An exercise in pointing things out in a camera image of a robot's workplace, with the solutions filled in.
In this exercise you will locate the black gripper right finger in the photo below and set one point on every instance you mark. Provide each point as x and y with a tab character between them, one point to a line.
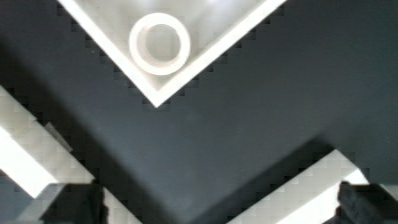
366	204

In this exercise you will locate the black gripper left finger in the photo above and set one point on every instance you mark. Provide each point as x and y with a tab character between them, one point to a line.
76	207

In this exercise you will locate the white square tabletop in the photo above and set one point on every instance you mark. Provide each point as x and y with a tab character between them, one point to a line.
163	36

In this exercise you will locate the white L-shaped obstacle fence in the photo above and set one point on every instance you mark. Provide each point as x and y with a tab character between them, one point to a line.
224	162

